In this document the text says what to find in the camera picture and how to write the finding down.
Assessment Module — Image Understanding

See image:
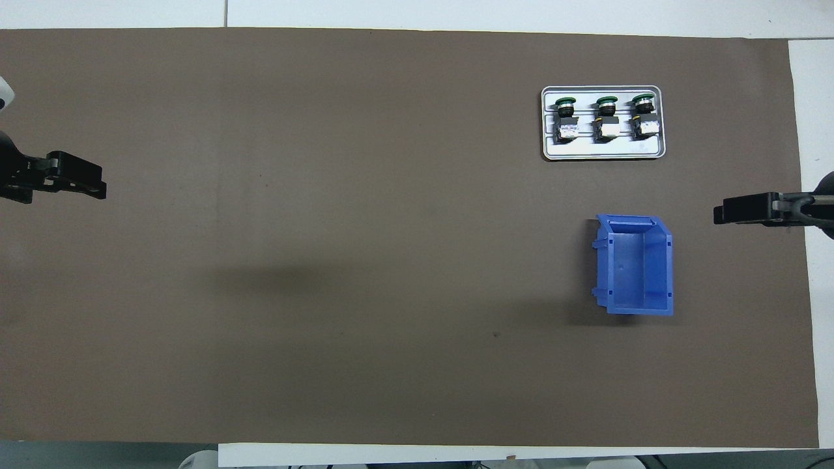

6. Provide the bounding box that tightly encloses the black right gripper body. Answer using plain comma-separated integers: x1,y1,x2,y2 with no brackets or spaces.
772,173,834,236

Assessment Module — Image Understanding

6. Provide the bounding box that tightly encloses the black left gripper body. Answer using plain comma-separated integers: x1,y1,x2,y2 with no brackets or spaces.
0,130,51,205

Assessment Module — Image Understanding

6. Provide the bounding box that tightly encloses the green push button switch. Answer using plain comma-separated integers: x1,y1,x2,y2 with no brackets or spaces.
629,94,659,139
553,96,581,143
592,96,621,143

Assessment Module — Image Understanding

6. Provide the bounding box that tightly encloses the blue plastic storage bin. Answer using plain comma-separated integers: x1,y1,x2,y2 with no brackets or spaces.
591,214,674,317

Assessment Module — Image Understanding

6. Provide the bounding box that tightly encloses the grey metal tray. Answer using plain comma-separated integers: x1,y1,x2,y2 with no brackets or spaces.
541,85,667,162

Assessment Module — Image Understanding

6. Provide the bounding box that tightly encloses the brown table mat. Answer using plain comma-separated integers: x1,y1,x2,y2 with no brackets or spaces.
0,27,820,450

